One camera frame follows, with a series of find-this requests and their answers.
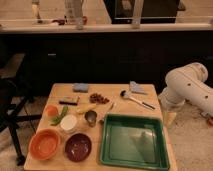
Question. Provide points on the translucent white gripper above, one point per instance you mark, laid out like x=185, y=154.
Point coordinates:
x=169, y=111

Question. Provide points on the orange bowl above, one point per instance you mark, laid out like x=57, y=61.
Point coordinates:
x=44, y=144

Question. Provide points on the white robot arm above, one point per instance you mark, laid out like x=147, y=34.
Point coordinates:
x=183, y=84

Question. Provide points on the green plastic tray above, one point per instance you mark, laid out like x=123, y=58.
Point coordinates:
x=134, y=142

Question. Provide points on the blue folded cloth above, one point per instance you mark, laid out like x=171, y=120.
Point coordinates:
x=135, y=88

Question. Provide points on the wooden utensil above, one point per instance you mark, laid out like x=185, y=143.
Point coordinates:
x=101, y=121

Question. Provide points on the brown grape cluster toy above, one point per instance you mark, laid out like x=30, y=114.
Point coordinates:
x=98, y=98

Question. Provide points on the metal cup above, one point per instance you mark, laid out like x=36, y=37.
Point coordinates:
x=91, y=117

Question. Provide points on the yellow banana toy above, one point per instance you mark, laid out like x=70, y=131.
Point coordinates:
x=86, y=108

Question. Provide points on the blue sponge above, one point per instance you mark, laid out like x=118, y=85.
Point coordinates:
x=80, y=87

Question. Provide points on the dark red bowl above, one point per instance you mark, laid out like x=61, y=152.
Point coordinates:
x=78, y=147

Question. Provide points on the green pea pod toy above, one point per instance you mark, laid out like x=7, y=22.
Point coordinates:
x=57, y=117

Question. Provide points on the wooden table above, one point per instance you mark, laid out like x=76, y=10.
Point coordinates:
x=122, y=106

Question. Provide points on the orange toy fruit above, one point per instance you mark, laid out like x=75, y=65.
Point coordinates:
x=51, y=111

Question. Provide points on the black office chair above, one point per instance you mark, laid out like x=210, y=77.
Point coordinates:
x=9, y=112

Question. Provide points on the metal spoon black handle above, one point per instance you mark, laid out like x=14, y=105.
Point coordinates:
x=127, y=95

